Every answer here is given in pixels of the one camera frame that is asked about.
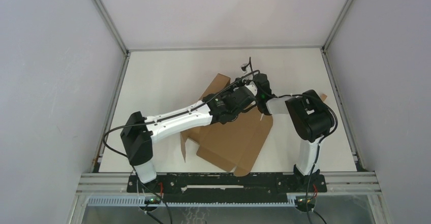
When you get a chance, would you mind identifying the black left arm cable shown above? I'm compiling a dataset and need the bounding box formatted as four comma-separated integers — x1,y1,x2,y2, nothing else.
102,69,260,169

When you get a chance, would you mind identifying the brown cardboard box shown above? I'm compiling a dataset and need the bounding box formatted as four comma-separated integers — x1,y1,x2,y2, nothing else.
180,74,273,177

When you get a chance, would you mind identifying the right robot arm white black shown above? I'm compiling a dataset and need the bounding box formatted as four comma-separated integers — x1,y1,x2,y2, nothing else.
234,73,338,191

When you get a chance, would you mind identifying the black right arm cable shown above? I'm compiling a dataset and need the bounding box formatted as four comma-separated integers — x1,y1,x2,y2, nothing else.
241,56,338,183

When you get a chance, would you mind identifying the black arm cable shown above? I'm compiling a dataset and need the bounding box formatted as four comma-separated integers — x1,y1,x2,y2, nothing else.
241,56,338,183
102,69,260,169

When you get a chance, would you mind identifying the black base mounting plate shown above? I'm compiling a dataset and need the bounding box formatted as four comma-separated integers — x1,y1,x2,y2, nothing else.
126,172,328,204

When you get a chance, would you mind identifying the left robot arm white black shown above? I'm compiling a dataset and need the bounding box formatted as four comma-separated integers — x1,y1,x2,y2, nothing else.
120,83,258,192

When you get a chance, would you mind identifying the white toothed cable duct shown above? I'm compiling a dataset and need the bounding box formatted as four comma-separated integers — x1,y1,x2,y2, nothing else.
87,195,298,208

